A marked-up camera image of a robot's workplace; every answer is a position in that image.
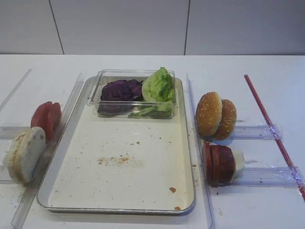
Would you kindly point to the left clear long rail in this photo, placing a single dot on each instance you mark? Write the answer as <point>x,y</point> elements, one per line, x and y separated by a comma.
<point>42,164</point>

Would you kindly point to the clear plastic container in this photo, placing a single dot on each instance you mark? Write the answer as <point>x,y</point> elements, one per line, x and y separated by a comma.
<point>109,75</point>

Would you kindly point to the right lower clear crossbar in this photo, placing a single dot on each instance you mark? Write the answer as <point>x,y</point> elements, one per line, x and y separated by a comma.
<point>269,177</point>

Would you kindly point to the left lower clear crossbar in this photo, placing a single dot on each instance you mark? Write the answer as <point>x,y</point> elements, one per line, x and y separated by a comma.
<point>4,176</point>

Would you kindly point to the front tomato slice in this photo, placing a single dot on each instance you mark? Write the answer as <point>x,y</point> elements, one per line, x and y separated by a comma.
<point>43,118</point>

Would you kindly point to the right clear long rail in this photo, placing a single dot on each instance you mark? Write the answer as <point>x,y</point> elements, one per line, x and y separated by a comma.
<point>201,167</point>

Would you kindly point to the rear red meat slice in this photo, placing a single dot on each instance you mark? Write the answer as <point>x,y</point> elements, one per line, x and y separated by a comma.
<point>226,164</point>

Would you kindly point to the white bread slice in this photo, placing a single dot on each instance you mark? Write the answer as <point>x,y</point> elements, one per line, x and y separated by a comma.
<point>9,159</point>
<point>31,148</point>

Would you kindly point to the far left clear rail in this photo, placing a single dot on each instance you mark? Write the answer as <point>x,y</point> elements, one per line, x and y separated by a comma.
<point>14,90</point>

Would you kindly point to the sesame bun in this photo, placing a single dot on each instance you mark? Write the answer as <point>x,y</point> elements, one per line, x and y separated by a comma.
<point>227,122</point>
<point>209,113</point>

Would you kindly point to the purple cabbage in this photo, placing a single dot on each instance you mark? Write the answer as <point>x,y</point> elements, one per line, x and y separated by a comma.
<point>120,91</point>

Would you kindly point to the white cheese slice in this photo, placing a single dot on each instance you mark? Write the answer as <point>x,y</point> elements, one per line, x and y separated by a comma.
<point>239,163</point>

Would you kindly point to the green lettuce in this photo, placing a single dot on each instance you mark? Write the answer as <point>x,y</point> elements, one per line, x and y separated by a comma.
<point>158,89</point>

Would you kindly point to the rear tomato slice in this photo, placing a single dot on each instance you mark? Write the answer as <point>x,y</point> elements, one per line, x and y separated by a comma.
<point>55,116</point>

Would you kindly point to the front sesame bun top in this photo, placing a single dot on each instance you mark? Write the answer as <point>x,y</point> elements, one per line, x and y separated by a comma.
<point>209,113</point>

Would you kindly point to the front red meat slice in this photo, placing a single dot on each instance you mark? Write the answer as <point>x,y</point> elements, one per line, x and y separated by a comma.
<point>207,160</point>

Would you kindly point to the clear long rail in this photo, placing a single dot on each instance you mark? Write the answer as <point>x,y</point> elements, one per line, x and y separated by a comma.
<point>42,164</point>
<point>201,167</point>

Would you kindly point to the rear sesame bun top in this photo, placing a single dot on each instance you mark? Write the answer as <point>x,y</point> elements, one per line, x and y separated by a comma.
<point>227,122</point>

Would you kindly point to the metal baking tray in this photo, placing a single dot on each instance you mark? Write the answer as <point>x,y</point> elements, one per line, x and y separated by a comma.
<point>120,165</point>

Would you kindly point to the right upper clear crossbar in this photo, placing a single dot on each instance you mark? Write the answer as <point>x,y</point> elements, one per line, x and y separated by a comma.
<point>257,132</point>

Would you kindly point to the tomato slice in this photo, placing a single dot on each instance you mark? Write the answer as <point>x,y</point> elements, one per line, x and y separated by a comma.
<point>43,118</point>
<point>55,116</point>

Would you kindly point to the red plastic rail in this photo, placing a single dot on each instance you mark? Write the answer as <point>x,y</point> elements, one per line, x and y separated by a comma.
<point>279,143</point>

